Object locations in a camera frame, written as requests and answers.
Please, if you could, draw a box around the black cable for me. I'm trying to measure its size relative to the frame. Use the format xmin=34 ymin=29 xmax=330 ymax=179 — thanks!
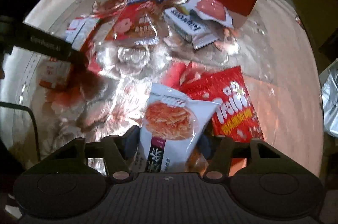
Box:
xmin=0 ymin=101 xmax=41 ymax=161

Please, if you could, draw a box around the silver foil bag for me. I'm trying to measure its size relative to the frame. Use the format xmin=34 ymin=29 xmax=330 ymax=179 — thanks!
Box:
xmin=318 ymin=57 xmax=338 ymax=138

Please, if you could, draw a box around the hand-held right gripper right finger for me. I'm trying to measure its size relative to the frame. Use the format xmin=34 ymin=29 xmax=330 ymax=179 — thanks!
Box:
xmin=199 ymin=133 xmax=286 ymax=183

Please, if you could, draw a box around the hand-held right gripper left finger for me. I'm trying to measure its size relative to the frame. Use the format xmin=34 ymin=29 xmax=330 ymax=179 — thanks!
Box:
xmin=51 ymin=125 xmax=140 ymax=183

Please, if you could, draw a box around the pink jelly packet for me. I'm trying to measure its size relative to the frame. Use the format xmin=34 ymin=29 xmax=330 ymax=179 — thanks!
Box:
xmin=189 ymin=0 xmax=234 ymax=29

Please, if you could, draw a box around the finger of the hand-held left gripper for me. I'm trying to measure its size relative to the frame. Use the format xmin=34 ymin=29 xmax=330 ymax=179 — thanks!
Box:
xmin=49 ymin=48 xmax=89 ymax=72

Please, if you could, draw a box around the silver wafer packet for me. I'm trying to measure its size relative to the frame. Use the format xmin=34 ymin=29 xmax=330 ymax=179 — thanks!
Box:
xmin=162 ymin=6 xmax=219 ymax=50

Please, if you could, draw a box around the red packet with blue label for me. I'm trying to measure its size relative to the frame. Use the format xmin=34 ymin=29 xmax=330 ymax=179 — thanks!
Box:
xmin=104 ymin=0 xmax=169 ymax=46

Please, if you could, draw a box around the long white red-label packet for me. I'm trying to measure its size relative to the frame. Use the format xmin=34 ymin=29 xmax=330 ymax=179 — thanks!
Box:
xmin=38 ymin=15 xmax=99 ymax=90

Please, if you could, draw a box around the white noodle snack packet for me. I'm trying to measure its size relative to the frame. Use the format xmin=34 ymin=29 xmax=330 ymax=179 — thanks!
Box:
xmin=135 ymin=83 xmax=222 ymax=174

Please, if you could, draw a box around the wooden cabinet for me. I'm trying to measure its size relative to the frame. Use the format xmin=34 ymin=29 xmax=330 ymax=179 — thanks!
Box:
xmin=292 ymin=0 xmax=338 ymax=55

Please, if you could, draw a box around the red gummy candy packet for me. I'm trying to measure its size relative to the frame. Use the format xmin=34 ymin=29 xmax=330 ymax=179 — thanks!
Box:
xmin=181 ymin=66 xmax=264 ymax=142

